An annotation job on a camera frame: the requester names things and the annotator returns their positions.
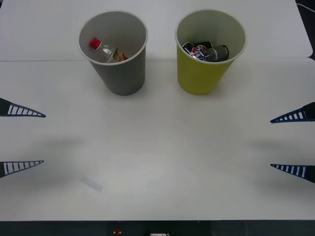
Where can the yellow-green plastic bin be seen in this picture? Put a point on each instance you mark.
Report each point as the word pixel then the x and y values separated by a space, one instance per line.
pixel 197 76

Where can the black can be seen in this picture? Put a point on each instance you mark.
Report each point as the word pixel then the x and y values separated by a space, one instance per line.
pixel 204 44

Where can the grey plastic bin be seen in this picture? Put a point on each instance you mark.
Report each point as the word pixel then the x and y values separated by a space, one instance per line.
pixel 123 78

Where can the dark grey can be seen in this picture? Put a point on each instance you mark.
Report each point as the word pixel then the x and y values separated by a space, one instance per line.
pixel 217 52

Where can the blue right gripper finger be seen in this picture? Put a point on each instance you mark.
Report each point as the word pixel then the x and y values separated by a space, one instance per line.
pixel 297 170
pixel 295 115

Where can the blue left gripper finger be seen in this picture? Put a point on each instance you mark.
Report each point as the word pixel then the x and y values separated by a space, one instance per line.
pixel 14 167
pixel 17 109

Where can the clear bottle with red cap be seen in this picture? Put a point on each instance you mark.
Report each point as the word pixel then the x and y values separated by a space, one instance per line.
pixel 108 51

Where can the red button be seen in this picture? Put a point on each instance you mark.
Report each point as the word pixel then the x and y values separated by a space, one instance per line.
pixel 117 230

